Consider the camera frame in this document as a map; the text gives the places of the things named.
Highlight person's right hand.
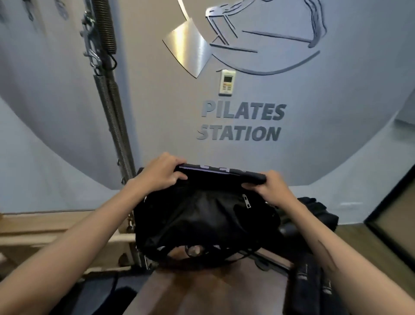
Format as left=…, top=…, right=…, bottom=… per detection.
left=242, top=170, right=297, bottom=209

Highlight person's left hand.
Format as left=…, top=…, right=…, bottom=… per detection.
left=128, top=152, right=188, bottom=199

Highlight black printed backpack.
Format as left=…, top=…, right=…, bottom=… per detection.
left=133, top=164, right=283, bottom=268

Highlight dark navy towel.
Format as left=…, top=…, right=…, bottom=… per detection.
left=321, top=269, right=349, bottom=315
left=285, top=254, right=323, bottom=315

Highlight person's left forearm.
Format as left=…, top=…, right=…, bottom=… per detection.
left=0, top=181, right=147, bottom=315

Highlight person's right forearm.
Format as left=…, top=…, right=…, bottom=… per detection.
left=275, top=198, right=415, bottom=315

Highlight black padded box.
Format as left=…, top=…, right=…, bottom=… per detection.
left=278, top=196, right=339, bottom=239

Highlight long metal coil spring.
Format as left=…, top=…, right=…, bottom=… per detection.
left=93, top=73, right=137, bottom=186
left=93, top=0, right=117, bottom=54

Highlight chrome tower pole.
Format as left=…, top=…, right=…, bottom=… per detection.
left=97, top=55, right=150, bottom=270

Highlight brown wooden side table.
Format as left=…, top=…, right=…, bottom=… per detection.
left=131, top=250, right=291, bottom=315

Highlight grey wall letters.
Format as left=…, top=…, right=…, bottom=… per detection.
left=196, top=100, right=287, bottom=142

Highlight brown blind with black frame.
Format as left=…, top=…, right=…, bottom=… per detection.
left=364, top=177, right=415, bottom=270

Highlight wooden tower frame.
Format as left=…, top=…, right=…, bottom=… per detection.
left=0, top=211, right=137, bottom=270

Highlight metal wall logo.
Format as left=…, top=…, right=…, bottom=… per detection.
left=162, top=0, right=328, bottom=79

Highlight grey wall cabinet box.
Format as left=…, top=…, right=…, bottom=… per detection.
left=394, top=97, right=415, bottom=126

